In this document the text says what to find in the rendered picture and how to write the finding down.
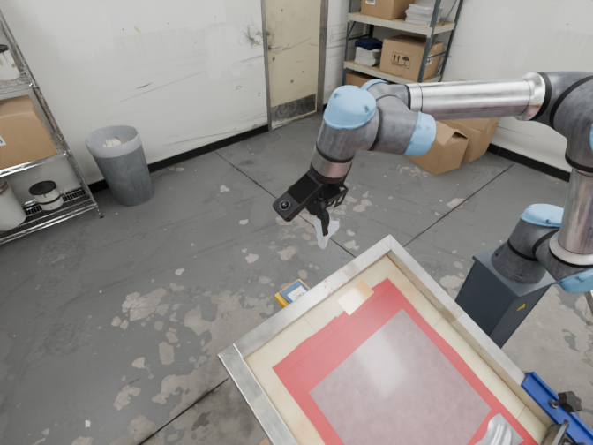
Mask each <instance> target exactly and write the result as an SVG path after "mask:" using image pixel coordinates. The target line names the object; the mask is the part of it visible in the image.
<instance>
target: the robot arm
mask: <svg viewBox="0 0 593 445"><path fill-rule="evenodd" d="M492 117H514V118H515V119H517V120H519V121H535V122H538V123H541V124H545V125H547V126H549V127H551V128H552V129H553V130H554V131H556V132H558V133H559V134H561V135H562V136H564V137H565V138H566V139H567V147H566V152H565V160H566V162H567V164H568V165H569V166H570V167H571V168H572V170H571V175H570V179H569V184H568V188H567V196H566V201H565V206H564V209H563V208H561V207H556V206H553V205H548V204H534V205H531V206H529V207H527V208H526V209H525V211H524V212H523V214H522V215H521V216H520V217H521V218H520V220H519V221H518V223H517V224H516V226H515V227H514V230H513V232H512V233H511V235H510V237H509V239H508V240H507V241H506V242H505V243H504V244H502V245H501V246H499V247H498V248H497V249H496V250H495V251H494V252H493V254H492V256H491V262H492V265H493V267H494V268H495V269H496V270H497V272H499V273H500V274H501V275H503V276H504V277H505V278H506V279H508V280H510V281H513V282H515V283H520V284H535V283H539V282H540V281H541V280H542V279H543V277H544V275H545V272H546V270H547V271H548V272H549V274H550V275H551V276H552V277H553V278H554V280H555V281H556V282H557V284H559V285H560V287H561V288H562V289H563V290H564V291H566V292H569V293H583V292H587V291H590V290H593V72H582V71H558V72H529V73H526V74H524V75H523V76H521V77H520V78H519V79H489V80H471V81H454V82H436V83H418V84H400V85H389V84H388V83H387V82H385V81H383V80H381V79H372V80H370V81H368V82H366V83H365V84H363V86H362V87H361V88H359V87H356V86H342V87H338V88H337V89H335V90H334V91H333V93H332V95H331V98H330V99H329V102H328V104H327V108H326V109H325V111H324V115H323V121H322V124H321V127H320V130H319V135H318V138H317V141H316V145H315V148H314V150H313V153H312V159H311V164H310V169H309V170H308V171H307V172H306V173H305V174H304V175H303V176H302V177H300V178H299V179H298V180H297V181H296V182H295V183H294V184H293V185H291V186H290V187H289V189H288V190H287V191H286V192H285V193H284V194H283V195H282V196H281V197H280V198H279V199H278V200H276V201H275V202H274V203H273V208H274V210H275V212H276V213H277V214H278V215H279V216H280V217H281V218H282V219H283V220H284V221H286V222H290V221H291V220H292V219H294V218H295V217H296V216H297V215H298V214H299V213H300V212H301V211H302V210H303V209H304V208H306V209H307V210H308V211H309V213H310V215H316V216H317V219H316V220H314V221H313V224H314V227H315V229H316V231H317V234H316V237H317V240H318V243H317V245H318V246H319V247H320V248H321V249H322V250H324V249H325V248H326V246H327V241H328V239H329V238H330V237H331V236H332V235H333V234H334V233H335V232H336V231H337V230H338V228H339V223H338V222H337V221H331V217H330V214H329V213H328V211H327V210H326V208H328V207H330V206H332V205H333V204H334V202H335V201H336V202H335V204H334V207H338V206H340V205H341V204H342V202H343V200H344V198H345V196H346V194H347V192H348V190H349V188H348V187H347V186H346V185H345V184H344V181H345V179H346V177H347V175H348V174H349V170H350V168H351V166H352V161H353V158H354V156H355V154H356V152H357V150H358V149H362V150H368V151H374V152H381V153H389V154H395V155H402V156H405V155H412V156H420V155H424V154H425V153H426V152H427V151H428V150H429V149H430V148H431V146H432V142H433V141H434V138H435V134H436V124H435V121H442V120H458V119H475V118H492ZM340 187H341V188H342V187H343V188H344V190H343V191H341V189H340ZM342 195H343V197H342V200H341V201H339V199H340V197H341V196H342ZM338 201H339V202H338Z"/></svg>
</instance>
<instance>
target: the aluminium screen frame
mask: <svg viewBox="0 0 593 445"><path fill-rule="evenodd" d="M385 255H386V256H387V257H388V258H389V259H390V260H391V261H392V262H393V263H394V264H395V266H396V267H398V268H399V269H400V270H401V271H402V273H403V274H404V275H405V276H406V277H407V278H408V279H409V280H410V281H411V282H412V283H413V284H414V285H415V287H416V288H417V289H418V290H419V291H420V292H421V293H422V294H423V295H424V296H425V297H426V299H427V300H428V301H429V302H430V303H431V304H432V305H433V306H434V307H435V308H436V309H437V310H438V312H439V313H440V314H441V315H442V316H443V317H444V318H445V319H446V320H447V321H448V322H449V324H450V325H451V326H452V327H453V328H454V329H455V330H456V331H457V332H458V333H459V334H460V335H461V337H462V338H463V339H464V340H465V341H466V342H467V343H468V344H469V345H470V346H471V347H472V349H473V350H474V351H475V352H476V353H477V354H478V355H479V356H480V357H481V358H482V359H483V360H484V362H485V363H486V364H487V365H488V366H489V367H490V368H491V369H492V370H493V371H494V372H495V373H496V374H497V375H498V376H499V377H500V379H501V380H503V382H505V383H506V385H507V386H508V387H509V388H510V389H511V390H512V391H513V392H514V393H515V394H516V395H517V396H518V398H519V399H520V400H521V401H522V402H523V403H524V404H525V405H526V406H527V407H528V408H529V410H530V411H531V412H532V413H533V414H534V415H535V416H536V417H537V418H538V419H539V420H540V421H541V423H542V424H543V425H544V426H545V427H546V428H547V429H548V430H549V428H550V426H551V425H554V424H556V423H555V422H554V421H553V420H552V419H551V418H550V417H549V416H548V415H547V414H546V413H545V412H544V411H543V410H542V408H541V407H540V406H539V405H538V404H537V403H536V402H535V401H534V400H533V399H532V398H531V397H530V396H529V395H528V394H527V392H526V391H525V390H524V389H523V388H522V387H521V384H522V382H523V380H524V379H525V377H526V375H525V374H524V373H523V372H522V371H521V370H520V369H519V368H518V367H517V366H516V365H515V364H514V362H513V361H512V360H511V359H510V358H509V357H508V356H507V355H506V354H505V353H504V352H503V351H502V350H501V349H500V348H499V347H498V346H497V345H496V344H495V343H494V342H493V341H492V339H491V338H490V337H489V336H488V335H487V334H486V333H485V332H484V331H483V330H482V329H481V328H480V327H479V326H478V325H477V324H476V323H475V322H474V321H473V320H472V319H471V318H470V317H469V316H468V315H467V314H466V313H465V312H464V311H463V310H462V309H461V308H460V307H459V306H458V305H457V304H456V303H455V302H454V301H453V300H452V299H451V298H450V297H449V295H448V294H447V293H446V292H445V291H444V290H443V289H442V288H441V287H440V286H439V285H438V284H437V283H436V282H435V281H434V280H433V279H432V278H431V277H430V276H429V275H428V274H427V272H426V271H425V270H424V269H423V268H422V267H421V266H420V265H419V264H418V263H417V262H416V261H415V260H414V259H413V258H412V257H411V256H410V255H409V254H408V253H407V252H406V251H405V249H404V248H403V247H402V246H401V245H400V244H399V243H398V242H397V241H396V240H395V239H394V238H393V237H392V236H391V235H390V234H389V235H388V236H386V237H385V238H383V239H382V240H380V241H379V242H378V243H377V244H376V245H374V246H372V247H371V248H369V249H368V250H367V251H365V252H364V253H362V254H360V255H359V256H357V257H356V258H355V259H354V260H352V261H351V262H349V263H348V264H347V265H345V266H344V267H342V268H340V269H339V270H337V271H336V272H335V273H333V274H332V275H330V276H329V277H328V278H327V279H325V280H324V281H322V282H321V283H319V284H318V285H316V286H315V287H313V288H312V289H310V290H308V291H307V292H306V293H305V294H304V295H302V296H301V297H299V298H298V299H296V300H295V301H293V302H292V303H290V304H289V305H287V306H286V307H284V308H283V309H281V310H280V311H279V312H278V313H276V314H275V315H273V316H272V317H270V318H269V319H268V320H266V321H264V322H263V323H261V324H260V325H258V326H257V327H256V328H255V329H253V330H252V331H250V332H249V333H248V334H246V335H245V336H243V337H241V338H240V339H238V340H237V341H236V342H234V343H233V344H231V345H230V346H229V347H228V348H226V349H225V350H223V351H221V352H220V353H219V354H218V359H219V361H220V363H221V365H222V366H223V368H224V370H225V371H226V373H227V375H228V376H229V378H230V379H231V381H232V382H233V384H234V386H235V387H236V389H237V391H238V393H239V394H240V396H241V397H242V398H243V400H244V402H245V404H246V405H247V407H248V408H249V410H250V412H251V414H252V416H253V417H254V418H255V419H256V421H257V423H258V424H259V427H260V428H261V430H262V431H263V433H264V435H265V436H266V438H267V439H268V441H269V442H270V444H271V445H298V444H297V442H296V440H295V439H294V437H293V436H292V434H291V433H290V431H289V430H288V428H287V427H286V425H285V424H284V422H283V421H282V419H281V417H280V415H279V414H278V412H277V411H276V409H275V408H274V407H273V405H272V404H271V402H270V400H269V399H268V397H267V396H266V394H265V392H264V391H263V389H262V388H261V386H260V385H259V383H258V382H257V380H256V379H255V377H254V376H253V374H252V372H251V370H250V369H249V367H248V366H247V365H246V364H245V362H244V359H246V358H248V357H249V356H250V355H251V354H252V353H253V352H255V351H256V350H258V349H259V348H260V347H262V346H263V345H265V344H266V343H268V342H269V341H270V340H272V339H273V338H274V337H276V336H277V335H279V334H280V333H281V332H282V331H283V330H285V329H286V328H288V327H289V326H290V325H292V324H293V323H294V322H296V321H297V320H299V319H300V318H301V317H303V316H304V315H306V314H307V313H308V312H309V311H310V310H312V309H313V308H314V307H316V306H317V305H319V304H320V303H322V302H323V301H324V300H326V299H327V298H329V297H330V296H331V295H333V294H334V293H335V292H337V291H338V290H339V289H340V288H342V287H343V286H344V285H346V284H347V283H349V282H350V281H351V280H353V279H354V278H355V277H357V276H358V275H360V274H361V273H363V272H364V271H365V270H366V269H367V268H369V267H370V266H371V265H373V264H374V263H375V262H377V261H378V260H380V259H381V258H383V257H384V256H385Z"/></svg>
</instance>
